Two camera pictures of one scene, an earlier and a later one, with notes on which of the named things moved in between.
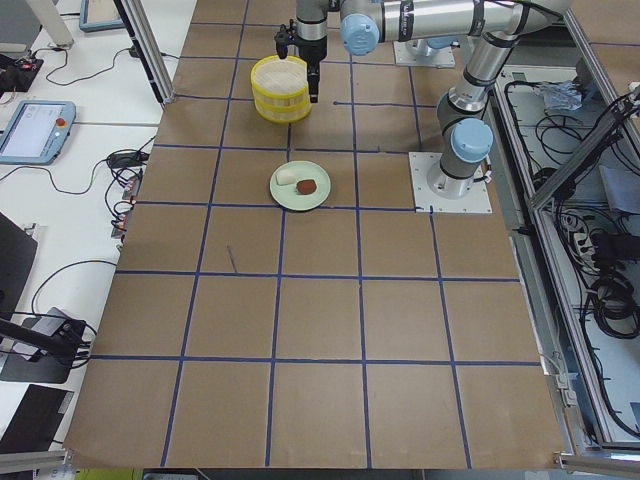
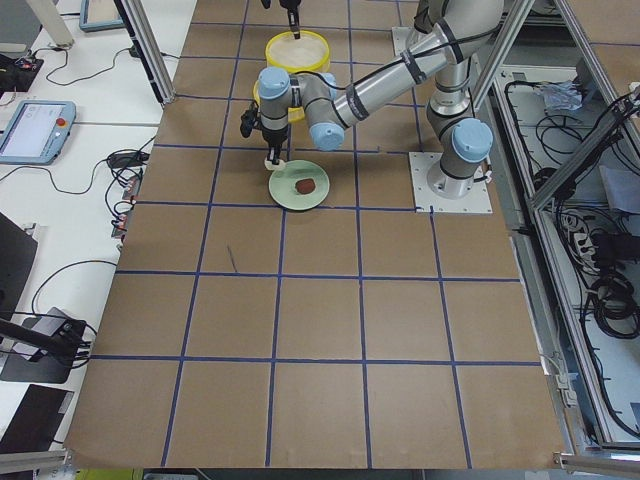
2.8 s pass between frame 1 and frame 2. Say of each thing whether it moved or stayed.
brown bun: stayed
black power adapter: stayed
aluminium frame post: stayed
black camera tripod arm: stayed
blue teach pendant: stayed
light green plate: stayed
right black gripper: moved
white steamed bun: moved
